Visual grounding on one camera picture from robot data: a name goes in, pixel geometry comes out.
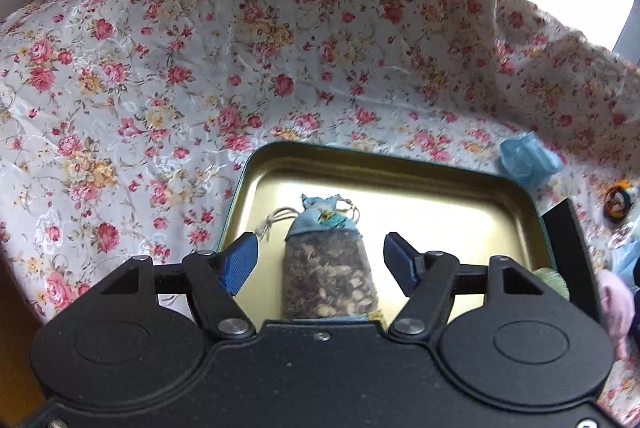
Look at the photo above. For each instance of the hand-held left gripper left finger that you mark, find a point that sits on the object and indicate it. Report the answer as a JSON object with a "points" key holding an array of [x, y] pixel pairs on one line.
{"points": [[241, 262]]}

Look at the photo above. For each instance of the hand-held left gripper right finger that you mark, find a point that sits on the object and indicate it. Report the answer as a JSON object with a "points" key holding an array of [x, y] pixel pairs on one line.
{"points": [[400, 260]]}

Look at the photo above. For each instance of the gold metal tin tray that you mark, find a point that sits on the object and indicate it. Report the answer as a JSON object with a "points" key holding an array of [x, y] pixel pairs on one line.
{"points": [[450, 218]]}

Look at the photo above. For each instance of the dried herb sachet bag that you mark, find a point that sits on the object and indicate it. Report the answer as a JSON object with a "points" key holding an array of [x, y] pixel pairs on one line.
{"points": [[325, 278]]}

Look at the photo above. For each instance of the orange white navy cloth pouch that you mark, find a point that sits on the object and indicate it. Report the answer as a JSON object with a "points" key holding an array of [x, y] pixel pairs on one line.
{"points": [[619, 203]]}

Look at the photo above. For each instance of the pink soft cloth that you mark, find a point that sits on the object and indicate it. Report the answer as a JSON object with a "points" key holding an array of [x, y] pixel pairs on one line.
{"points": [[617, 308]]}

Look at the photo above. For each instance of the pale green pouch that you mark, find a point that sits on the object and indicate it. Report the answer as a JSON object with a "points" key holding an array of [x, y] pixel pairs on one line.
{"points": [[552, 283]]}

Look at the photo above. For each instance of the light blue organza bag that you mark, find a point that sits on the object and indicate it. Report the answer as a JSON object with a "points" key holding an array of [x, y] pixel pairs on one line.
{"points": [[530, 160]]}

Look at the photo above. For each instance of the black box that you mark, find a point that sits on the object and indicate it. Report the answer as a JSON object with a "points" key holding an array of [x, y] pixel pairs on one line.
{"points": [[570, 258]]}

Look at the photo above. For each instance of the floral printed cloth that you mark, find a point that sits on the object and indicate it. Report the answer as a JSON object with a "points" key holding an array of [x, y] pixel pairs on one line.
{"points": [[200, 57]]}

